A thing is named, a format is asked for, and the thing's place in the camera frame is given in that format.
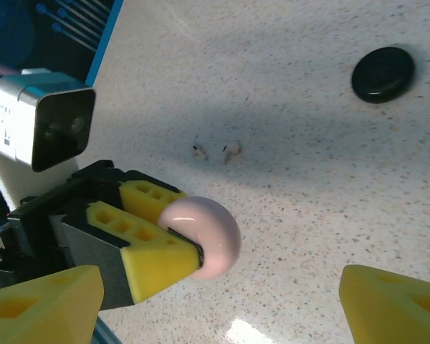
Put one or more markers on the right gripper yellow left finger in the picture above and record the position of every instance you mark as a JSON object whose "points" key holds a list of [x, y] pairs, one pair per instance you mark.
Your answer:
{"points": [[43, 311]]}

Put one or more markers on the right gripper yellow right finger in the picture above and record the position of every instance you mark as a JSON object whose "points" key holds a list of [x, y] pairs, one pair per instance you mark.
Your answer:
{"points": [[397, 311]]}

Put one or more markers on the pink earbud charging case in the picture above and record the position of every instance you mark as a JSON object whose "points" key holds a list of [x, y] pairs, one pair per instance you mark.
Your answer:
{"points": [[215, 229]]}

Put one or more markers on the black earbud charging case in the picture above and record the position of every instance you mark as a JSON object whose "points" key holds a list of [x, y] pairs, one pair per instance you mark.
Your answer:
{"points": [[383, 73]]}

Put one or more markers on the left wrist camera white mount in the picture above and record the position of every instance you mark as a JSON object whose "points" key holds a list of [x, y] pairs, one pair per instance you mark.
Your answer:
{"points": [[39, 118]]}

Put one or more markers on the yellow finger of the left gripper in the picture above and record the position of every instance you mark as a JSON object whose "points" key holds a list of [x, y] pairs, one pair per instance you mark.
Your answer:
{"points": [[157, 265], [143, 200]]}

